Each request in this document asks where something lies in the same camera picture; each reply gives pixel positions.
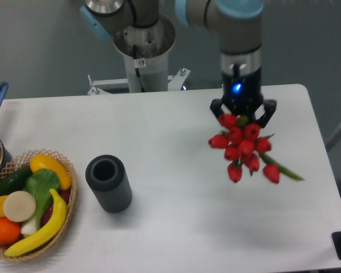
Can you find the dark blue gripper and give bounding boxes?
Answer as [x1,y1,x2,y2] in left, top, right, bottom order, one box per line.
[210,68,277,128]

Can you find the red tulip bouquet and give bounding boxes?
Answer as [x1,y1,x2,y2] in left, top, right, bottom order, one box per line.
[208,113,304,184]

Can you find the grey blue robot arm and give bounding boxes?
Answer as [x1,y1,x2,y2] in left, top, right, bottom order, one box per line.
[80,1,277,127]

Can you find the dark grey ribbed vase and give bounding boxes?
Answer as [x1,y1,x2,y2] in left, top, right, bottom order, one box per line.
[85,155,132,213]

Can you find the purple red vegetable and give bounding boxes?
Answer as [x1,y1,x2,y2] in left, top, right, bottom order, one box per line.
[41,190,70,226]

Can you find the green bok choy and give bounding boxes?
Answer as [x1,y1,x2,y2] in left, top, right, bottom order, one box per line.
[21,169,60,237]

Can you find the yellow banana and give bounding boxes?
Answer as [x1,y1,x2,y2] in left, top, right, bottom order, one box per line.
[5,189,67,258]

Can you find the woven wicker basket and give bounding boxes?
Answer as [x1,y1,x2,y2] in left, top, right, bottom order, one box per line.
[0,149,77,262]

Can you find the dark green cucumber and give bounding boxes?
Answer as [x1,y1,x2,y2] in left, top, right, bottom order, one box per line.
[0,166,32,196]

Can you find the beige round disc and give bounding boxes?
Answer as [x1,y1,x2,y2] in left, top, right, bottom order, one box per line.
[3,191,36,222]

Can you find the orange fruit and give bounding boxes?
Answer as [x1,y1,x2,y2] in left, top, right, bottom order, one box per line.
[0,218,21,245]

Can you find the white metal base frame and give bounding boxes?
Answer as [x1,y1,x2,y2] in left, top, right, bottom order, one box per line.
[87,67,225,96]

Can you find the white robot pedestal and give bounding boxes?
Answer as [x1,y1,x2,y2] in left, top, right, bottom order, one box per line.
[113,15,176,93]

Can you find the black pedestal cable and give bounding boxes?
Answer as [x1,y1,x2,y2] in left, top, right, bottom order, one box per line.
[132,44,145,93]

